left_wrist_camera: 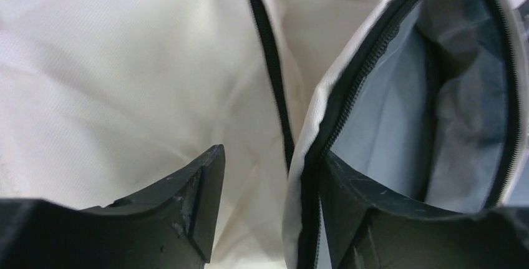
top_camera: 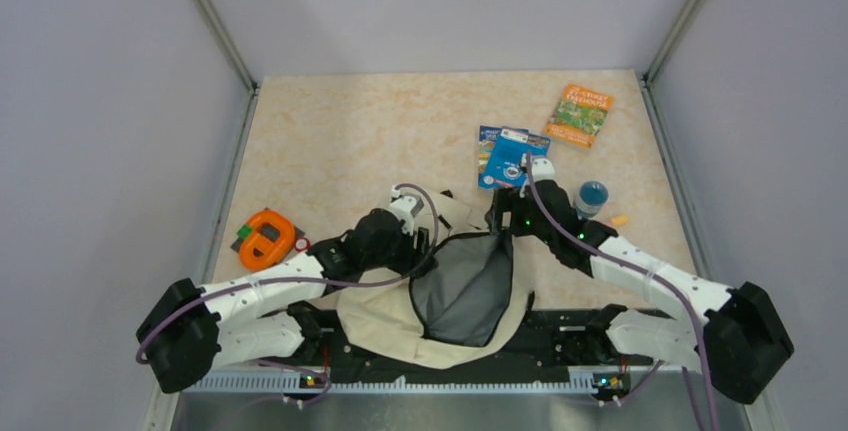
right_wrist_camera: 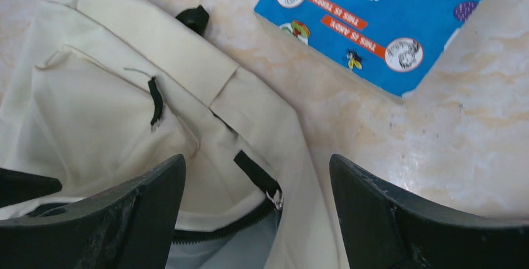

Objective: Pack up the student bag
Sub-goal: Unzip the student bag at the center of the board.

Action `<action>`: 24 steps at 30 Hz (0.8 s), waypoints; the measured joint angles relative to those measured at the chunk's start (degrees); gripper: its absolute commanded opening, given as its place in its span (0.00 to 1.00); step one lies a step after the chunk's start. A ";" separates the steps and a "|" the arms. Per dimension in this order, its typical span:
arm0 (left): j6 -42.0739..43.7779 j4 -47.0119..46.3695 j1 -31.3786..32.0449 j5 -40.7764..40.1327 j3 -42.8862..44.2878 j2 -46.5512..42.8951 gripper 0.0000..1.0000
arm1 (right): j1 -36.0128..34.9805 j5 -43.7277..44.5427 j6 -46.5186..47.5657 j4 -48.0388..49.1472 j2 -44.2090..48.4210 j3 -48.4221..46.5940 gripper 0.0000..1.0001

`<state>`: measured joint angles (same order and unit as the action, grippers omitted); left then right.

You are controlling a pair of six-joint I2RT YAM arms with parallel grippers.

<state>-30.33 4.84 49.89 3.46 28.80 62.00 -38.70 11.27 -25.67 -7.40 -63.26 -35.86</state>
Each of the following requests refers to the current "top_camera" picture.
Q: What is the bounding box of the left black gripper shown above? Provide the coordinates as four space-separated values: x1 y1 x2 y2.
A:
363 221 438 279

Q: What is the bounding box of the beige canvas backpack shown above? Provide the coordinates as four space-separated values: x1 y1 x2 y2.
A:
336 194 533 369

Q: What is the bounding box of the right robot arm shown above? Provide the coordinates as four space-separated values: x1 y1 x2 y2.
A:
487 179 795 405

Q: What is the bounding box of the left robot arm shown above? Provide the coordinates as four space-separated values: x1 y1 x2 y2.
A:
136 208 438 393

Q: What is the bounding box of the blue lidded jar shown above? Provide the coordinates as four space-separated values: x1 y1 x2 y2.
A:
574 181 609 219

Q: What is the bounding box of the pink orange marker pen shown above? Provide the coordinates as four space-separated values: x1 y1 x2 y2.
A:
605 214 630 229

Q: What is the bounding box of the blue and white booklet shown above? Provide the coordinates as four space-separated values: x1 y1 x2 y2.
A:
477 125 502 189

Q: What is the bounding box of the orange tape dispenser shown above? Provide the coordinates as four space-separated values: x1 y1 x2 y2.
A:
231 208 298 272

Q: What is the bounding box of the orange paperback book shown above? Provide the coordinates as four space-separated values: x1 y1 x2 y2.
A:
542 83 615 149

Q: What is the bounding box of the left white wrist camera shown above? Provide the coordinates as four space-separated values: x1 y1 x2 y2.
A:
388 185 424 222

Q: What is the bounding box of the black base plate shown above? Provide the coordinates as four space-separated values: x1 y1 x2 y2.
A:
271 309 654 385

